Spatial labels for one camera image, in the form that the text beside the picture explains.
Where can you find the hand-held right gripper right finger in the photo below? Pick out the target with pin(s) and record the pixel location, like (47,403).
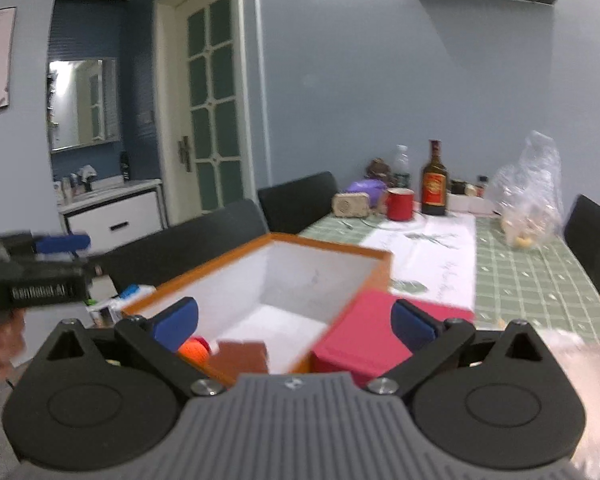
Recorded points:
(412,327)

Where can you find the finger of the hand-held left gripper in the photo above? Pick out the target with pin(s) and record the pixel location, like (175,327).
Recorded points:
(62,243)

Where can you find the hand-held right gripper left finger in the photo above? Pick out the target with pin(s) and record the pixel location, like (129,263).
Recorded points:
(176,322)

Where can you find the orange and white storage box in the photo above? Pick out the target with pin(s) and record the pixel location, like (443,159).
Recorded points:
(285,270)

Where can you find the person's left hand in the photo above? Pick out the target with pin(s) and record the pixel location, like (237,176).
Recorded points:
(0,345)

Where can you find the orange ball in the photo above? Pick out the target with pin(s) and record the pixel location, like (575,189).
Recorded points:
(196,350)

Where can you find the red box lid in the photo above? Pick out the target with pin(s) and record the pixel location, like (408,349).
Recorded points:
(360,330)

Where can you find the white and blue packet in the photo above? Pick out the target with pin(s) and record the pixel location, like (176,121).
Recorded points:
(130,296)

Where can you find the white vanity cabinet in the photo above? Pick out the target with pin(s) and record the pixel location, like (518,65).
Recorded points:
(115,215)

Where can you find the brown pouch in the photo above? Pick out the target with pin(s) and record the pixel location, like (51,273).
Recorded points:
(242,357)

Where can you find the white printed table runner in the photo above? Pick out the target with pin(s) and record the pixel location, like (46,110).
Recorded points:
(440,255)

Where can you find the black dining chair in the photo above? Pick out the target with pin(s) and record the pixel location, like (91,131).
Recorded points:
(592,240)
(190,245)
(295,200)

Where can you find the black toiletry bottle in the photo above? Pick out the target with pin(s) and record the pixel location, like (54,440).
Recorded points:
(125,167)

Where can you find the red mug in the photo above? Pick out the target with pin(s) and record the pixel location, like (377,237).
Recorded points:
(399,205)

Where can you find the white rectangular container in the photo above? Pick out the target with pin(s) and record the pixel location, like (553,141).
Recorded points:
(475,205)

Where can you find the small wooden radio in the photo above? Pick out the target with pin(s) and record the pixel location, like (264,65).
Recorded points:
(350,205)

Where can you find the bathroom mirror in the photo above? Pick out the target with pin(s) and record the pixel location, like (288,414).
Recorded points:
(80,105)

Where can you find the dark bottle with red label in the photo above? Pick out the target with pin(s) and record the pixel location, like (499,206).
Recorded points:
(433,187)

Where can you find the purple cloth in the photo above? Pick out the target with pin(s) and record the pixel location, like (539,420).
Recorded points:
(367,189)

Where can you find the small brown figurine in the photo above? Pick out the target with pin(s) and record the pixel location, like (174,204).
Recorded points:
(378,169)

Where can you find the clear plastic water bottle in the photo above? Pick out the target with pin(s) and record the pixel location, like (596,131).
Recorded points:
(401,165)

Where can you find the large clear plastic bag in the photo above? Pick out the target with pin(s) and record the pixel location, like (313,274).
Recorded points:
(530,195)

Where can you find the clear plastic wrap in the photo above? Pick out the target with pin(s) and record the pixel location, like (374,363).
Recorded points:
(595,390)

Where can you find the white glass panel door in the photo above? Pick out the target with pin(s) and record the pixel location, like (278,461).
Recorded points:
(212,95)

